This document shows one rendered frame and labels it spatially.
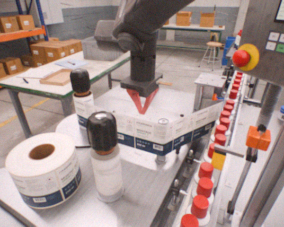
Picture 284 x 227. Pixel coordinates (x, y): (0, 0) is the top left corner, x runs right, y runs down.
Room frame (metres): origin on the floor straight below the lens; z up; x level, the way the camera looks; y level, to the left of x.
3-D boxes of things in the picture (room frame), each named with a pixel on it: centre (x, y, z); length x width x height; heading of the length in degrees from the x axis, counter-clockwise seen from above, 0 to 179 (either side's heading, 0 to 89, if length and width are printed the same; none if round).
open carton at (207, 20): (5.73, -1.77, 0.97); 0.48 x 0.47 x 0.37; 162
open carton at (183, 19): (5.92, -1.14, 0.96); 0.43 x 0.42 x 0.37; 66
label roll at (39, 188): (0.46, 0.32, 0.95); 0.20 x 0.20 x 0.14
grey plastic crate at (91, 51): (2.58, 0.44, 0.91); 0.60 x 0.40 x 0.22; 162
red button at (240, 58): (0.43, -0.22, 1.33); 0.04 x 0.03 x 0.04; 27
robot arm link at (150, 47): (0.43, 0.00, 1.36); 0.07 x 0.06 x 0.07; 70
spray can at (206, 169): (0.34, -0.16, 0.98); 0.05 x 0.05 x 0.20
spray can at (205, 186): (0.29, -0.14, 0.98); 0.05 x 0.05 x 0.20
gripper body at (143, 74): (0.43, 0.00, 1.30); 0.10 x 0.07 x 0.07; 153
